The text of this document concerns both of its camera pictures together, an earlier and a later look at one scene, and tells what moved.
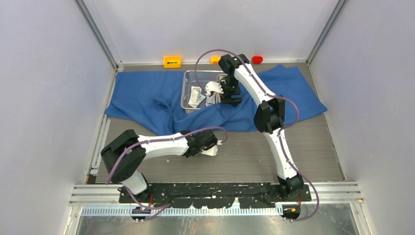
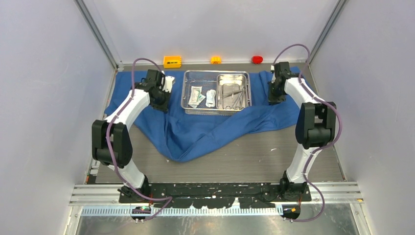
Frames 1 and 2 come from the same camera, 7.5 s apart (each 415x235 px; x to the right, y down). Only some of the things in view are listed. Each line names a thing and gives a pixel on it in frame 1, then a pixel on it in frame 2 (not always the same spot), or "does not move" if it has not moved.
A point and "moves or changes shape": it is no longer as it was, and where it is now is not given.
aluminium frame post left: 97,32 does not move
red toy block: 257,59 does not move
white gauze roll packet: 211,99 does not move
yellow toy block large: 172,61 does not move
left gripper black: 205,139 → 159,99
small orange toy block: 214,59 does not move
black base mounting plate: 183,196 does not move
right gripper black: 225,97 → 273,99
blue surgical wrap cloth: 158,94 moves or changes shape
